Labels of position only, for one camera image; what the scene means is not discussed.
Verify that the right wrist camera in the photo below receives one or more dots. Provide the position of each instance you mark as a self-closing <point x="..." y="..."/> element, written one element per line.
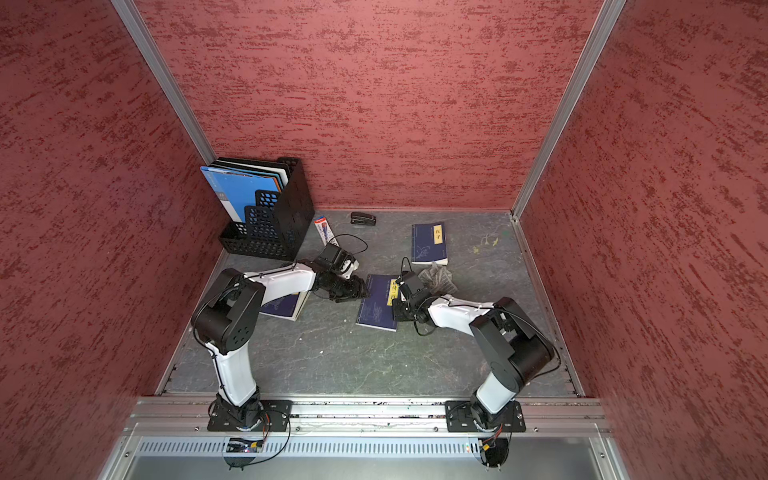
<point x="409" y="283"/>

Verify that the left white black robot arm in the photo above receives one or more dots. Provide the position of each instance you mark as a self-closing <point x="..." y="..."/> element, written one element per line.
<point x="225" y="321"/>

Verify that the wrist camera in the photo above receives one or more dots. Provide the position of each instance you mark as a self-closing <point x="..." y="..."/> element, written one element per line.
<point x="337" y="261"/>
<point x="409" y="283"/>

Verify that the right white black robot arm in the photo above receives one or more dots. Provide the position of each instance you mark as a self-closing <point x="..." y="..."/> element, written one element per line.
<point x="514" y="348"/>

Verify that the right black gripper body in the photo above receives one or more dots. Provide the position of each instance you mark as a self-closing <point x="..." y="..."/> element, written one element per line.
<point x="404" y="310"/>

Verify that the aluminium mounting rail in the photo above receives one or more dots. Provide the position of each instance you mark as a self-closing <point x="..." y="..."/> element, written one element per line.
<point x="187" y="415"/>

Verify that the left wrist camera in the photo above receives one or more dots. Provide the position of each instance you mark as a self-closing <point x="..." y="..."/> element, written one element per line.
<point x="337" y="261"/>

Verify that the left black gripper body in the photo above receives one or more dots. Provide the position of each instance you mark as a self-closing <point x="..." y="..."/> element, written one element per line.
<point x="343" y="288"/>

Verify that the grey striped wiping cloth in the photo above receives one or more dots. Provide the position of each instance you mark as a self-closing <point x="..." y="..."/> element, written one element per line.
<point x="438" y="279"/>

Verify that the blue folder in organizer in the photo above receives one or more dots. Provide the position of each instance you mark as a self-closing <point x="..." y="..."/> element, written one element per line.
<point x="236" y="189"/>

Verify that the dark folders in organizer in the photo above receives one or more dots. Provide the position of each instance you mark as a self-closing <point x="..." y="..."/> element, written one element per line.
<point x="279" y="170"/>

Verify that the navy book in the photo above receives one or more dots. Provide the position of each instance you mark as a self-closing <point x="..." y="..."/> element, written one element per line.
<point x="287" y="307"/>
<point x="376" y="310"/>
<point x="429" y="244"/>

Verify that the pencil box white blue red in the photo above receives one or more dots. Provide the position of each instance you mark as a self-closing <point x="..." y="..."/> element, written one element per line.
<point x="324" y="230"/>

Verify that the black mesh file organizer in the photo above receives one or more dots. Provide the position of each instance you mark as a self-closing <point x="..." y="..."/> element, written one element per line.
<point x="276" y="225"/>

